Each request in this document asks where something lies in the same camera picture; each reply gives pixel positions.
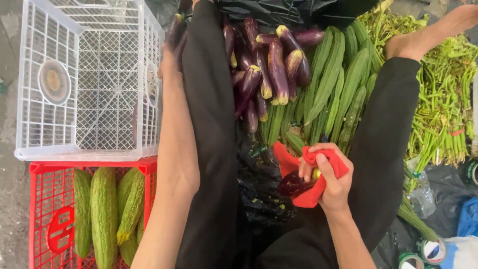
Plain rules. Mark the person's left hand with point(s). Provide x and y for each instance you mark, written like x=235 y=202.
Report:
x=168 y=65

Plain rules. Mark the person's right hand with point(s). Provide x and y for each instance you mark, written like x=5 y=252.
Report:
x=338 y=190

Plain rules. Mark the long purple eggplant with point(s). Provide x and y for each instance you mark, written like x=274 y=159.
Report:
x=175 y=30

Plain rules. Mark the dark purple eggplant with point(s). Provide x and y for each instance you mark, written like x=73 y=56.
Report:
x=293 y=183

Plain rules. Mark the red cloth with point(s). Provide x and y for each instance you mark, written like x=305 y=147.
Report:
x=287 y=160

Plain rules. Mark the person's right leg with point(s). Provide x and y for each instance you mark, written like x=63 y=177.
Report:
x=377 y=149

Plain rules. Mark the person's leg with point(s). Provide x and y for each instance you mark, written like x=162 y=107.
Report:
x=209 y=112
x=377 y=149

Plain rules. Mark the person's left leg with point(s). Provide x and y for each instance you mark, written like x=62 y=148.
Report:
x=209 y=112

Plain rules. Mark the white plastic crate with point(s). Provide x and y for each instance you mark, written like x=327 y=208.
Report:
x=93 y=74

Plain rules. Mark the bundle of green stalks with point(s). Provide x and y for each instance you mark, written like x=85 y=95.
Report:
x=416 y=220

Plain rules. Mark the clear plastic bag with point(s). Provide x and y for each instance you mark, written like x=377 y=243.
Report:
x=424 y=198

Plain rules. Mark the green tape roll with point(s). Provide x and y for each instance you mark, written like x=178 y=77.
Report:
x=432 y=250
x=472 y=172
x=410 y=262

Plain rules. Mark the heap of eggplants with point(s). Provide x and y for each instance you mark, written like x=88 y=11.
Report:
x=278 y=67

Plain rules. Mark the black plastic bag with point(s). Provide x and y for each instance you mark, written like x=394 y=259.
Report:
x=269 y=11

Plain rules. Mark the heap of green ridge gourds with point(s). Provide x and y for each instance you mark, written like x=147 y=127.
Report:
x=328 y=74

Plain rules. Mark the green bitter gourd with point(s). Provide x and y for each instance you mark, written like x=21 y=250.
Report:
x=82 y=213
x=133 y=205
x=129 y=250
x=123 y=186
x=104 y=216

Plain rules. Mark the blue plastic bag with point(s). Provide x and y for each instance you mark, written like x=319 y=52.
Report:
x=468 y=218

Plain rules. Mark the heap of green leafy stalks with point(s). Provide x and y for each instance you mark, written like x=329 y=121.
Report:
x=444 y=104

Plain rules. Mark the white plastic bag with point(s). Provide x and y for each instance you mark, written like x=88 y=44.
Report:
x=463 y=254

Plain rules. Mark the person's right foot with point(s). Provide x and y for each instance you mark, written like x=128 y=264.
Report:
x=410 y=43

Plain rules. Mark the red plastic crate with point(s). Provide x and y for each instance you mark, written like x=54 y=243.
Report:
x=41 y=209

